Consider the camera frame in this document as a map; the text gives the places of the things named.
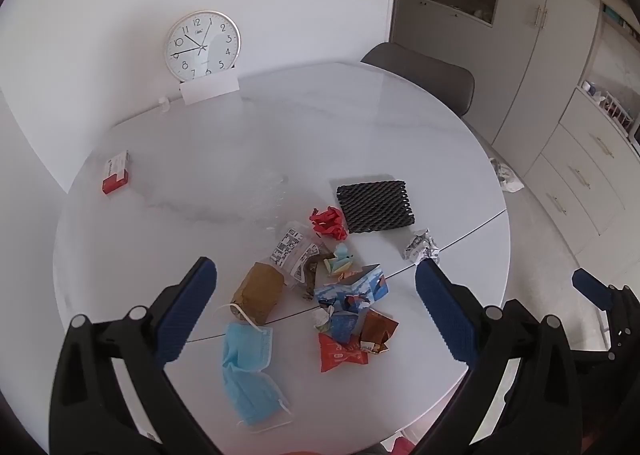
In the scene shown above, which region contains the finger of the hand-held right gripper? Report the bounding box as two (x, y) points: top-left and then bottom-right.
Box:
(572, 267), (640, 361)

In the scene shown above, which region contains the black foam net sleeve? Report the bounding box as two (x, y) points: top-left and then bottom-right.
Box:
(336, 180), (416, 235)

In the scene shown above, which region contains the tall beige cabinet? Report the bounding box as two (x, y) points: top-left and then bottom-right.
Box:
(390, 0), (608, 146)

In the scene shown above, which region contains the grey chair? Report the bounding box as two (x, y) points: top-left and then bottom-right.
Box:
(360, 41), (475, 118)

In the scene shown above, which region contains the blue printed carton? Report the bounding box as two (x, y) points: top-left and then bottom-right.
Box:
(315, 264), (390, 313)

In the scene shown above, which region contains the blue and yellow paper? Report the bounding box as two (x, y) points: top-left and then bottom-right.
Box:
(322, 243), (357, 281)

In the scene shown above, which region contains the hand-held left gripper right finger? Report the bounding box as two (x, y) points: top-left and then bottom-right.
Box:
(415, 257), (594, 455)

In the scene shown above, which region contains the brown snack wrapper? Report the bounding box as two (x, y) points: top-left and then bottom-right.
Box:
(359, 309), (400, 353)

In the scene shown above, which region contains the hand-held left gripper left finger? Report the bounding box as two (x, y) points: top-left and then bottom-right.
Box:
(48, 256), (221, 455)

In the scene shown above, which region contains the round white wall clock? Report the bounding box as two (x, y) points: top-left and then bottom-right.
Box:
(165, 11), (241, 82)

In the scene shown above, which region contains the blue face mask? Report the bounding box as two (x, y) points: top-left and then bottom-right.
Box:
(215, 302), (275, 371)
(221, 362), (294, 432)

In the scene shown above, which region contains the red wrapper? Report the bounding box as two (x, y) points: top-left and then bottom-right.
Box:
(309, 206), (349, 241)

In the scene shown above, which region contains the crumpled white plastic bag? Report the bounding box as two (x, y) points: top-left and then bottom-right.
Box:
(489, 157), (524, 193)

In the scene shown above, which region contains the beige drawer cabinet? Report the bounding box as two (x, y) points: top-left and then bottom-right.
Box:
(522, 85), (640, 256)

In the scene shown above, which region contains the orange red packet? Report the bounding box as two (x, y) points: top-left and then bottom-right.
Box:
(318, 332), (370, 373)

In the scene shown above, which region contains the red and white box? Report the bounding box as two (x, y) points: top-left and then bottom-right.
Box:
(101, 151), (132, 196)

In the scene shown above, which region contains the clear plastic bottle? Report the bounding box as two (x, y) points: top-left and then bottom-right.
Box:
(245, 172), (291, 231)

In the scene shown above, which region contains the crumpled silver paper ball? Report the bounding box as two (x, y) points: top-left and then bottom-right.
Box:
(402, 229), (441, 266)

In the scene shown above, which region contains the white paper card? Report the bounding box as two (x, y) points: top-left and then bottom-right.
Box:
(180, 74), (240, 106)

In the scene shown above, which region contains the clear labelled plastic bag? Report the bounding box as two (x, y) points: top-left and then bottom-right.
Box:
(267, 221), (336, 301)

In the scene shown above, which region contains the white wire rack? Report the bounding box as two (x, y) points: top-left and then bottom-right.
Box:
(580, 80), (640, 136)

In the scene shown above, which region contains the brown paper bag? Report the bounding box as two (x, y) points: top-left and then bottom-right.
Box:
(231, 262), (287, 327)

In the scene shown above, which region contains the small blue packet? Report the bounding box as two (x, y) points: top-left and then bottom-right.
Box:
(327, 310), (368, 346)

